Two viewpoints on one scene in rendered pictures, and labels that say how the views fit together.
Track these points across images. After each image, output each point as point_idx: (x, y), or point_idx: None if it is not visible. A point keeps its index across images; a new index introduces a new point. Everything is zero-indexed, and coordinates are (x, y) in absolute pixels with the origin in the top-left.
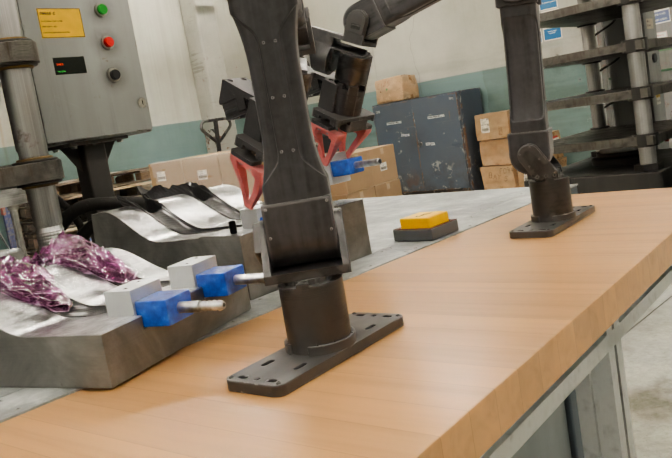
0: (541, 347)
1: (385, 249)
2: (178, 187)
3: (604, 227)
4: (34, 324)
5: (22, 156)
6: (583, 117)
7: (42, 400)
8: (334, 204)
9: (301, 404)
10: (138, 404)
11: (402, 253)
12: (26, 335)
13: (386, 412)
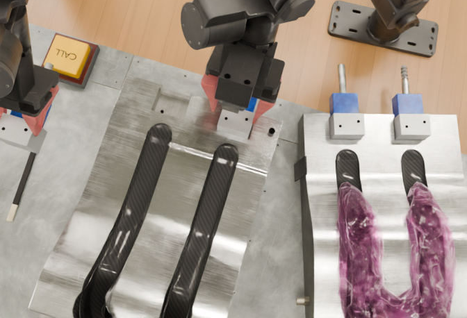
0: None
1: (119, 85)
2: (107, 305)
3: None
4: (447, 184)
5: None
6: None
7: (462, 157)
8: (148, 94)
9: (440, 13)
10: (454, 95)
11: (144, 62)
12: (461, 175)
13: None
